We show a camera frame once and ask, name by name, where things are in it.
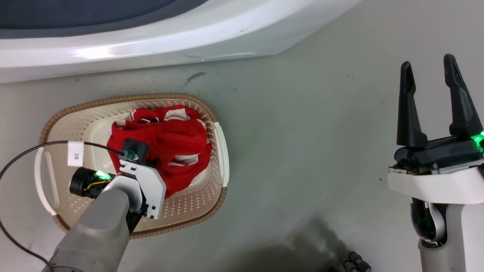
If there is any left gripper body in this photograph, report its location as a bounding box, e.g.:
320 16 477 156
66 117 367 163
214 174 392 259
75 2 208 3
69 159 167 235

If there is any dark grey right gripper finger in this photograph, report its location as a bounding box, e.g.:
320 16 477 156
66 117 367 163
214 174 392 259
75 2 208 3
443 54 484 139
396 61 428 148

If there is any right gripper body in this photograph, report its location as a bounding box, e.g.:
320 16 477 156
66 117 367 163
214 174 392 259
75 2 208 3
388 130 484 205

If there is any red garment with white stripes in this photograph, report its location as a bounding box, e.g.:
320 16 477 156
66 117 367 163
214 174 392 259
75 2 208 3
107 106 212 199

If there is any cream perforated laundry basket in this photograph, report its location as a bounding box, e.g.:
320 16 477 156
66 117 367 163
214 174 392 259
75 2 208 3
34 93 230 239

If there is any white front-load washing machine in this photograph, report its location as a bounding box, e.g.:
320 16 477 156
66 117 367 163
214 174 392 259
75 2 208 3
0 0 363 84

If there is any grey-blue rubber door gasket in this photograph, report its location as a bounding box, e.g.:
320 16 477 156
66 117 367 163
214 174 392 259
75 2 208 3
0 0 208 39

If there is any white cable tag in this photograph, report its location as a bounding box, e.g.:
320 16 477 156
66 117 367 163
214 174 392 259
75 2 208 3
67 141 84 167

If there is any black ribbed hose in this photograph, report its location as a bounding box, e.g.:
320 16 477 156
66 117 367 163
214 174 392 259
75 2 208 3
340 251 372 272

